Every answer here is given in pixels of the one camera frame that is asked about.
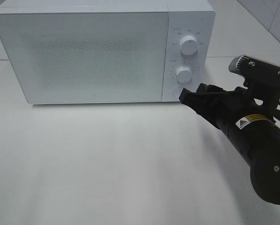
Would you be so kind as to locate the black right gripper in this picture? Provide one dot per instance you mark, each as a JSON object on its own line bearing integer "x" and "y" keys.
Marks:
{"x": 226, "y": 107}

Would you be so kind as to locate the round door release button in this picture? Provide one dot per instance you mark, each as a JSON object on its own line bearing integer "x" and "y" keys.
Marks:
{"x": 177, "y": 92}

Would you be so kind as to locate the white microwave door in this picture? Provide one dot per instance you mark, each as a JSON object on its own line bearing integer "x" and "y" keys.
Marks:
{"x": 87, "y": 58}

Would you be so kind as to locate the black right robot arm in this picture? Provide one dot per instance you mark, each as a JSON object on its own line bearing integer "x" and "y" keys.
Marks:
{"x": 250, "y": 130}

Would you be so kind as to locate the lower white timer knob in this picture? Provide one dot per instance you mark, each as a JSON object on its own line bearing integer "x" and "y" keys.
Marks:
{"x": 184, "y": 74}

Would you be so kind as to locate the upper white power knob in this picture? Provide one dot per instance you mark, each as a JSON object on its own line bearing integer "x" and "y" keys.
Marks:
{"x": 188, "y": 45}

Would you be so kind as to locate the white microwave oven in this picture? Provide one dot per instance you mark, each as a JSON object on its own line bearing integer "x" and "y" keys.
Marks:
{"x": 185, "y": 17}

